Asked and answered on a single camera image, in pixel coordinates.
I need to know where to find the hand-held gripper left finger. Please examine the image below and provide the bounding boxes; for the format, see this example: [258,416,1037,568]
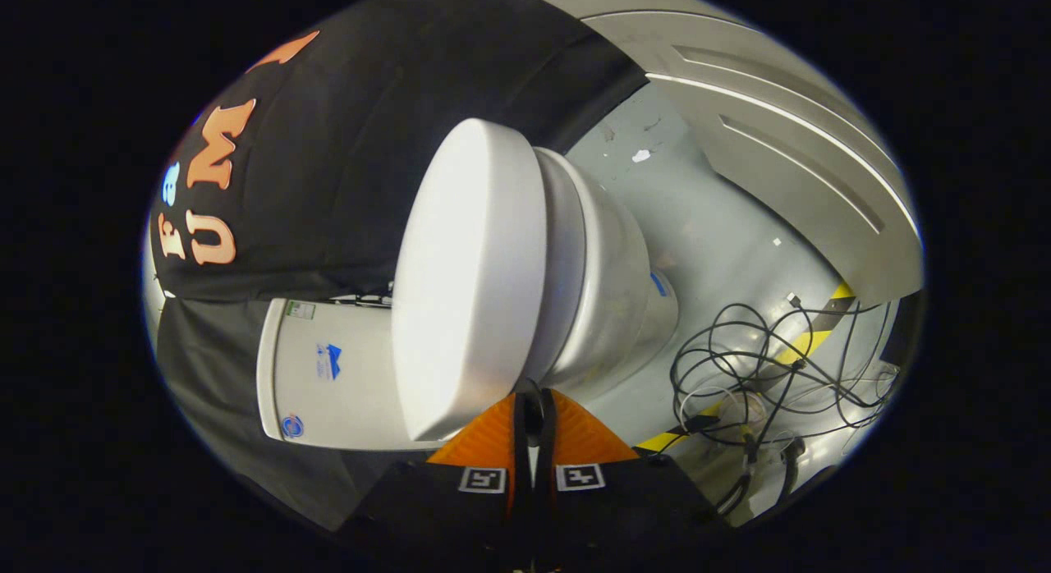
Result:
[343,379,536,573]

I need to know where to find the yellow black floor tape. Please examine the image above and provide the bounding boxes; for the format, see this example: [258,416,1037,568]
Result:
[635,281,856,456]

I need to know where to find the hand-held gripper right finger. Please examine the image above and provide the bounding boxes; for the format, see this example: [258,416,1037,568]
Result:
[534,379,733,573]

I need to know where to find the white toilet lid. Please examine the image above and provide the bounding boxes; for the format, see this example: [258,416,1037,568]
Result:
[391,117,548,443]

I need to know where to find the white toilet seat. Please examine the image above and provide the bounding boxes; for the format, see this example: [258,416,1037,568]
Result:
[525,146,592,387]

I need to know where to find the tangle of black cables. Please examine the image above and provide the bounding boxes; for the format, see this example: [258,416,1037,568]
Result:
[669,298,902,518]

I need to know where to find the grey white cabinet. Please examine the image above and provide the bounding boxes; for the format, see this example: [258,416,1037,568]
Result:
[501,0,926,308]

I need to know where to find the black backdrop cloth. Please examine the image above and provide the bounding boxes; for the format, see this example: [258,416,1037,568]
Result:
[148,0,651,531]

